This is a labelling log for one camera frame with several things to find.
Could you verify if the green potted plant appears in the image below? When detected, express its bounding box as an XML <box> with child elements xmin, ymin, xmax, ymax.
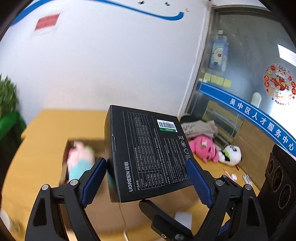
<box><xmin>0</xmin><ymin>75</ymin><xmax>19</xmax><ymax>118</ymax></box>

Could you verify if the black Ugreen box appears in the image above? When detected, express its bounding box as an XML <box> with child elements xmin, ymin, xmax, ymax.
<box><xmin>104</xmin><ymin>105</ymin><xmax>193</xmax><ymax>203</ymax></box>

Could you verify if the white blister pack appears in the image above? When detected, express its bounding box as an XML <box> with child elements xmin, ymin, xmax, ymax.
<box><xmin>242</xmin><ymin>174</ymin><xmax>253</xmax><ymax>186</ymax></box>

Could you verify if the red wall sign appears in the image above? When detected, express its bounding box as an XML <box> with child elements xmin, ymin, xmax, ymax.
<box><xmin>34</xmin><ymin>13</ymin><xmax>61</xmax><ymax>35</ymax></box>

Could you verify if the green plant tray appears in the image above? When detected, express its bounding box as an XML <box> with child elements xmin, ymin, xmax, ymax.
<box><xmin>0</xmin><ymin>111</ymin><xmax>27</xmax><ymax>141</ymax></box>

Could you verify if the grey folded cloth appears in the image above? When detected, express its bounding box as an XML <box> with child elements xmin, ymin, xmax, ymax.
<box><xmin>180</xmin><ymin>115</ymin><xmax>218</xmax><ymax>140</ymax></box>

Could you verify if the white panda plush toy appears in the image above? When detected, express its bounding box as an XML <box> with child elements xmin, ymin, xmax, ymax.
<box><xmin>219</xmin><ymin>145</ymin><xmax>242</xmax><ymax>166</ymax></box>

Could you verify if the pink green plush doll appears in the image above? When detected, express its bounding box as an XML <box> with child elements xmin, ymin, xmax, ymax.
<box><xmin>67</xmin><ymin>141</ymin><xmax>95</xmax><ymax>182</ymax></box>

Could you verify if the brown cardboard box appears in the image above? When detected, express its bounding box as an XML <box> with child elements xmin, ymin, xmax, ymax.
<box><xmin>58</xmin><ymin>138</ymin><xmax>200</xmax><ymax>237</ymax></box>

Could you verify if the pink plush toy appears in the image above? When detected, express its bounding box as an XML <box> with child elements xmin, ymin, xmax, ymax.
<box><xmin>189</xmin><ymin>135</ymin><xmax>219</xmax><ymax>163</ymax></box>

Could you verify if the small white eraser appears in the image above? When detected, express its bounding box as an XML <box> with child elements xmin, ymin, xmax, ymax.
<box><xmin>231</xmin><ymin>174</ymin><xmax>237</xmax><ymax>181</ymax></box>

